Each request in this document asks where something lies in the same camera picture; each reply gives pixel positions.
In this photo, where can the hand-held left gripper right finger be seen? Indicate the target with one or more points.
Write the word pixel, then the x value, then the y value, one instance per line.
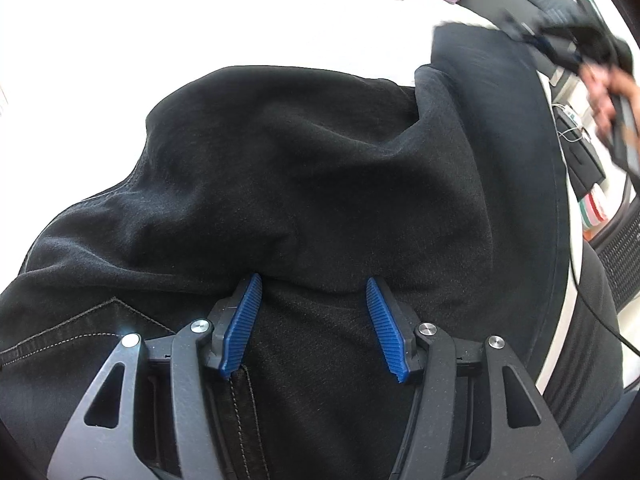
pixel 387 330

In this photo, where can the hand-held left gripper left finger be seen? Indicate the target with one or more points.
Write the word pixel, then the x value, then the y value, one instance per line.
pixel 242 325

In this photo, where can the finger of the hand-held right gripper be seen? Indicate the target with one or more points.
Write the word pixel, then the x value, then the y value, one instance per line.
pixel 527 30

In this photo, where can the black pants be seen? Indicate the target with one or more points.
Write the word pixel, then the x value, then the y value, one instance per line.
pixel 300 185

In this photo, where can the person's right hand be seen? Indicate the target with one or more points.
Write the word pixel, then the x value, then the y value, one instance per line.
pixel 602 95

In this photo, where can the striped cloth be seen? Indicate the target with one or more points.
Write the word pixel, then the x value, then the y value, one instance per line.
pixel 593 210

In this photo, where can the black mesh chair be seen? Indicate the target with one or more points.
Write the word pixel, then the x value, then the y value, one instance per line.
pixel 620 260

